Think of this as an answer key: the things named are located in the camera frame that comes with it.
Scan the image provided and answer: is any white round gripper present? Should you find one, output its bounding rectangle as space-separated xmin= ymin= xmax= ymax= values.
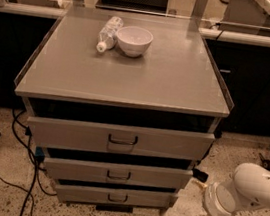
xmin=192 ymin=179 xmax=239 ymax=216

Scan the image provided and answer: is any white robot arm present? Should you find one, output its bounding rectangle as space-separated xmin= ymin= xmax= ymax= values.
xmin=196 ymin=162 xmax=270 ymax=216

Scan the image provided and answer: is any grey drawer cabinet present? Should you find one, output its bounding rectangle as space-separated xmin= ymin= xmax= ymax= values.
xmin=0 ymin=0 xmax=247 ymax=216

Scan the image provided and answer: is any grey bottom drawer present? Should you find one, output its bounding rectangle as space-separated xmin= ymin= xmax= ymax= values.
xmin=55 ymin=184 xmax=177 ymax=209

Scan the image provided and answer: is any grey drawer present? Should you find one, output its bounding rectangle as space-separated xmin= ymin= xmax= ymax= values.
xmin=28 ymin=116 xmax=215 ymax=161
xmin=55 ymin=184 xmax=177 ymax=209
xmin=44 ymin=157 xmax=192 ymax=189

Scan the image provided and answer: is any grey middle drawer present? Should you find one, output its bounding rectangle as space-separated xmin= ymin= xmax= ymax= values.
xmin=44 ymin=157 xmax=192 ymax=189

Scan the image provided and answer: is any grey top drawer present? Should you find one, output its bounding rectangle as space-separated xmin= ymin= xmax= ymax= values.
xmin=28 ymin=116 xmax=215 ymax=161

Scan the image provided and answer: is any black plug adapter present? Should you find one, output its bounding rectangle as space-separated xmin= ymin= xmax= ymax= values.
xmin=192 ymin=168 xmax=209 ymax=183

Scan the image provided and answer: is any white ceramic bowl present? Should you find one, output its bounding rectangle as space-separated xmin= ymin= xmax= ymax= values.
xmin=116 ymin=26 xmax=154 ymax=58

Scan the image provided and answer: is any clear plastic water bottle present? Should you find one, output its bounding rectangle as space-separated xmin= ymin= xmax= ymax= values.
xmin=96 ymin=16 xmax=124 ymax=53

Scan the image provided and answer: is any black floor cable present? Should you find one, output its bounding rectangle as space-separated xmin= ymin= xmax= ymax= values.
xmin=0 ymin=105 xmax=70 ymax=216

